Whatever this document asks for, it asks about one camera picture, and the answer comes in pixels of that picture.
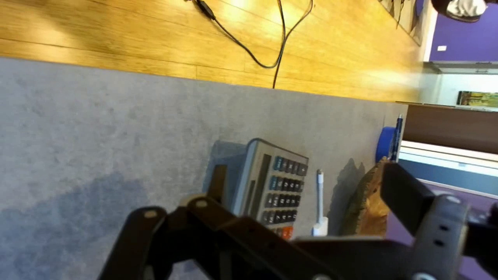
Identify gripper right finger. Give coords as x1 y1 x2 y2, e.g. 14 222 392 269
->
381 162 498 280

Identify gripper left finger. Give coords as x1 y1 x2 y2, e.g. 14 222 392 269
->
97 165 323 280

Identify grey desk calculator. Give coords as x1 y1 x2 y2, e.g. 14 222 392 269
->
230 138 310 240

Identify blue cup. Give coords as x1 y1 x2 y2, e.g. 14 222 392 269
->
375 126 396 163

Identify blue pen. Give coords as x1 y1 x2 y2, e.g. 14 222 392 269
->
390 114 404 163

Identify brown wooden desk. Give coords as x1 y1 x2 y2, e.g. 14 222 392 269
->
396 101 498 155

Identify framed picture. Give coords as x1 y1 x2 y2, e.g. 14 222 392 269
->
456 91 498 108

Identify white adapter cable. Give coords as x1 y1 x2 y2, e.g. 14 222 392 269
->
311 169 330 237

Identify black cable with plug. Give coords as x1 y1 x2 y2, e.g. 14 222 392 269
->
186 0 314 69

